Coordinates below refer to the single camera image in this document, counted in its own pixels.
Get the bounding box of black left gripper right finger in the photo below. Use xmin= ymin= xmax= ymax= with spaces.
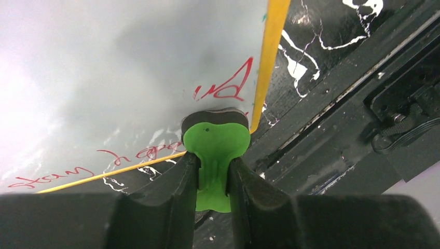
xmin=227 ymin=158 xmax=439 ymax=248

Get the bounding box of orange framed whiteboard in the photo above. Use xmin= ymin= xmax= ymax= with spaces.
xmin=1 ymin=1 xmax=290 ymax=193

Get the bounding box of green black whiteboard eraser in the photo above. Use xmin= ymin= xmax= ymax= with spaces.
xmin=181 ymin=107 xmax=251 ymax=213

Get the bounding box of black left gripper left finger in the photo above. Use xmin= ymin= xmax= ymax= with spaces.
xmin=1 ymin=153 xmax=200 ymax=248

